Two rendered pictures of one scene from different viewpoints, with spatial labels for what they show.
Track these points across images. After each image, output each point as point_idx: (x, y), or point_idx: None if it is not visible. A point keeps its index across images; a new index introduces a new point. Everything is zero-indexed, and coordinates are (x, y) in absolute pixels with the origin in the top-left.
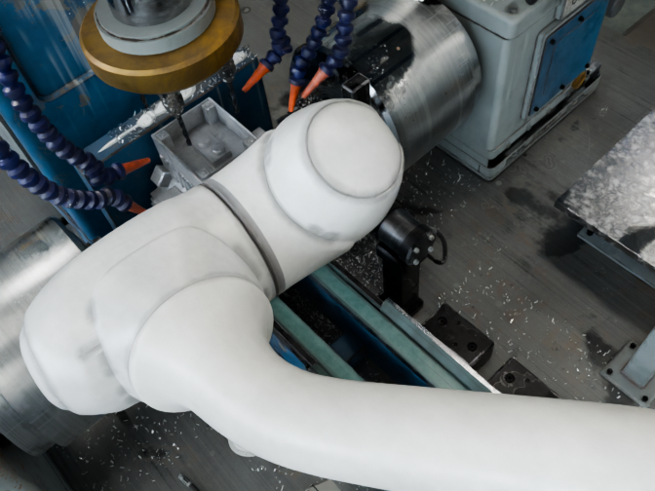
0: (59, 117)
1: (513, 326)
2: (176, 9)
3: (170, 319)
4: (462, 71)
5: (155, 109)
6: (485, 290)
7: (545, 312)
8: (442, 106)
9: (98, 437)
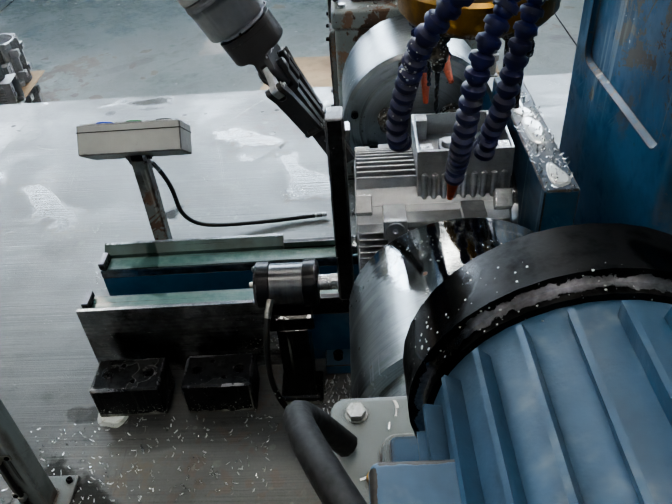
0: (582, 83)
1: (188, 454)
2: None
3: None
4: (366, 373)
5: (531, 118)
6: (239, 465)
7: (165, 492)
8: (354, 348)
9: None
